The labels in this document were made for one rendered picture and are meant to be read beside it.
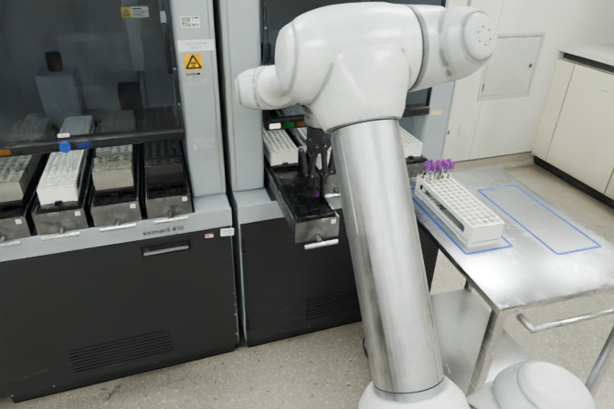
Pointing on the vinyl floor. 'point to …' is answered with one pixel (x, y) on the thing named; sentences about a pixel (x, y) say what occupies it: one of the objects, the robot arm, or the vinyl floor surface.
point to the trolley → (513, 277)
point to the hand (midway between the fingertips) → (317, 184)
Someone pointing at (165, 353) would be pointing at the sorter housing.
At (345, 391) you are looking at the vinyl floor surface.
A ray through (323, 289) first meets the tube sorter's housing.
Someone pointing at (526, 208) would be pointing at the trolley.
